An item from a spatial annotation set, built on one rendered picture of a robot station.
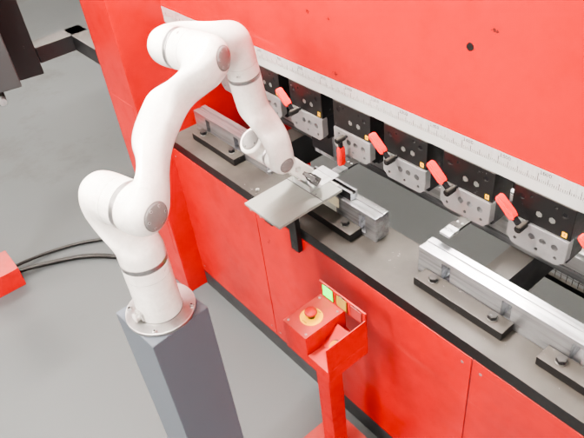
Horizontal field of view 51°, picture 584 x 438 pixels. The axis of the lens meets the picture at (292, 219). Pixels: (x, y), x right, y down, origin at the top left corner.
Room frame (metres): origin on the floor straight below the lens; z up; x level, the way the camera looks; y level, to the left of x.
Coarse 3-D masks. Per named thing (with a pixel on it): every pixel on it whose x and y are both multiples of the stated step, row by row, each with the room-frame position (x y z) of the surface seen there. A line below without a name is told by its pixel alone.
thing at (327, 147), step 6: (312, 138) 1.71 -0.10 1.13; (324, 138) 1.66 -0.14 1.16; (330, 138) 1.63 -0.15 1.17; (318, 144) 1.68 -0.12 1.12; (324, 144) 1.66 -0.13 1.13; (330, 144) 1.63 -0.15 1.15; (318, 150) 1.70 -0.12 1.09; (324, 150) 1.66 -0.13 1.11; (330, 150) 1.63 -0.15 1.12; (330, 156) 1.65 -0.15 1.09
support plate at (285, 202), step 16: (272, 192) 1.62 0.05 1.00; (288, 192) 1.61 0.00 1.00; (304, 192) 1.60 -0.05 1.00; (320, 192) 1.59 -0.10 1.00; (336, 192) 1.58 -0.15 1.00; (256, 208) 1.55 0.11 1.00; (272, 208) 1.54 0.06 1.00; (288, 208) 1.53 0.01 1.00; (304, 208) 1.52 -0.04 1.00; (272, 224) 1.47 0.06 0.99; (288, 224) 1.46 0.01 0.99
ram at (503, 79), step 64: (192, 0) 2.14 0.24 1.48; (256, 0) 1.82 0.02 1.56; (320, 0) 1.59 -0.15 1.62; (384, 0) 1.40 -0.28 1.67; (448, 0) 1.25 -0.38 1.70; (512, 0) 1.13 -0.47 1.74; (576, 0) 1.03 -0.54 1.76; (320, 64) 1.60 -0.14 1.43; (384, 64) 1.40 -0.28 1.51; (448, 64) 1.24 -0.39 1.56; (512, 64) 1.11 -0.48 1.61; (576, 64) 1.01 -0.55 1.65; (448, 128) 1.23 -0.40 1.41; (512, 128) 1.10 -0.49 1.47; (576, 128) 0.99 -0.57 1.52
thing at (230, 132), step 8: (200, 112) 2.28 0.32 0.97; (208, 112) 2.28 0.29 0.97; (216, 112) 2.26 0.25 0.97; (200, 120) 2.27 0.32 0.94; (208, 120) 2.22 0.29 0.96; (216, 120) 2.20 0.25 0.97; (224, 120) 2.19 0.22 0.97; (200, 128) 2.29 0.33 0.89; (208, 128) 2.24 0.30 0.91; (216, 128) 2.17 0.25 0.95; (224, 128) 2.13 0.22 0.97; (232, 128) 2.12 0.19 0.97; (240, 128) 2.11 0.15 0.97; (216, 136) 2.18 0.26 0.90; (224, 136) 2.13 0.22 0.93; (232, 136) 2.08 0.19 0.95; (240, 136) 2.05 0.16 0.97; (232, 144) 2.09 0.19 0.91; (248, 160) 2.01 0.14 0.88; (264, 168) 1.92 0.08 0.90
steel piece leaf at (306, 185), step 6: (318, 174) 1.69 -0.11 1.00; (324, 174) 1.68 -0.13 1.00; (294, 180) 1.66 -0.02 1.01; (300, 180) 1.67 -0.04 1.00; (324, 180) 1.65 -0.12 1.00; (330, 180) 1.64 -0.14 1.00; (300, 186) 1.63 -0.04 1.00; (306, 186) 1.61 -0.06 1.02; (312, 186) 1.62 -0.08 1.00; (318, 186) 1.62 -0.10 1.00
